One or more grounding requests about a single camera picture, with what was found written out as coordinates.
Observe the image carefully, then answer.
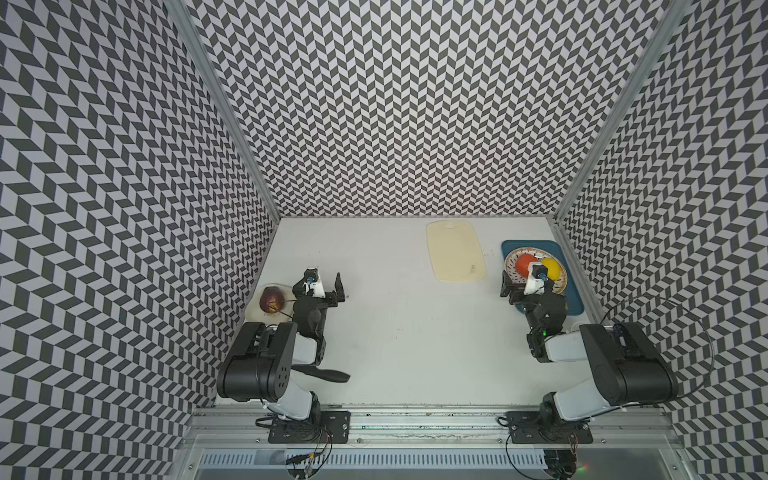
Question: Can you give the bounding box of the cream plastic cutting board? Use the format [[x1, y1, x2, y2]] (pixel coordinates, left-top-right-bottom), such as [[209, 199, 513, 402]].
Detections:
[[426, 220, 486, 283]]

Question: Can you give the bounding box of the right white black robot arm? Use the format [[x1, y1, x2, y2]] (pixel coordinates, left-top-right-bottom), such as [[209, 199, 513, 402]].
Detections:
[[500, 264, 680, 427]]

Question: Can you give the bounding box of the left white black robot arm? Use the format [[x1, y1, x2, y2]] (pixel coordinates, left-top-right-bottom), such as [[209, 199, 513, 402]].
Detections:
[[216, 268, 350, 422]]

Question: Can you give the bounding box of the patterned ceramic plate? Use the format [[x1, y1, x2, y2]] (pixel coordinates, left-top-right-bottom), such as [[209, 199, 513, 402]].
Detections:
[[505, 247, 569, 294]]

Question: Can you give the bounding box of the red tomato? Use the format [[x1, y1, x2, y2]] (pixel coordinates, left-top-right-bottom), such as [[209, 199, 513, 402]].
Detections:
[[514, 253, 539, 279]]

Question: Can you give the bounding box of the dark red apple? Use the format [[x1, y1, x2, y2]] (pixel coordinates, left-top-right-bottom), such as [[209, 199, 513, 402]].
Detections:
[[259, 286, 286, 314]]

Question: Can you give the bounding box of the teal rectangular tray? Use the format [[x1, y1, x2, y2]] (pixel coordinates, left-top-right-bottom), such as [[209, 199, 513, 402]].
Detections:
[[500, 239, 586, 317]]

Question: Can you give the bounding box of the small white plate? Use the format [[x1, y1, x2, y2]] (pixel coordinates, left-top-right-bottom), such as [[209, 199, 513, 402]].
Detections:
[[244, 284, 296, 325]]

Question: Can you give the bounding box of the yellow lemon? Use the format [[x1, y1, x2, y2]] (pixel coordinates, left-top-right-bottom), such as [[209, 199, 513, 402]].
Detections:
[[540, 258, 562, 282]]

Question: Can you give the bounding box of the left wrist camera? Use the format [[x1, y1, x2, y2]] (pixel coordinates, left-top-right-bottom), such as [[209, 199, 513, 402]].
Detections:
[[300, 268, 326, 298]]

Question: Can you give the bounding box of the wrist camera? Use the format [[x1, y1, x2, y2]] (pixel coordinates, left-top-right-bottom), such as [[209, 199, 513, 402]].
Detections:
[[300, 268, 326, 298], [523, 262, 549, 296]]

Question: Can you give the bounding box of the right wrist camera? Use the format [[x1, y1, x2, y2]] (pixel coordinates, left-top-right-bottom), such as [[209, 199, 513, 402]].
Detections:
[[523, 262, 549, 296]]

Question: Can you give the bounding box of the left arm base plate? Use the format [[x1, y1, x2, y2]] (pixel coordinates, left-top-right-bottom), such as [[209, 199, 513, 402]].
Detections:
[[268, 410, 351, 445]]

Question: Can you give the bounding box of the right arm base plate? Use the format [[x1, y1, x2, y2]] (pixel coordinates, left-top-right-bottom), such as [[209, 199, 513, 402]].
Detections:
[[504, 411, 594, 445]]

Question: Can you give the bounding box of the aluminium front rail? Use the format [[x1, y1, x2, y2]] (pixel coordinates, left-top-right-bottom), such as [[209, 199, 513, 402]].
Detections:
[[181, 405, 682, 450]]

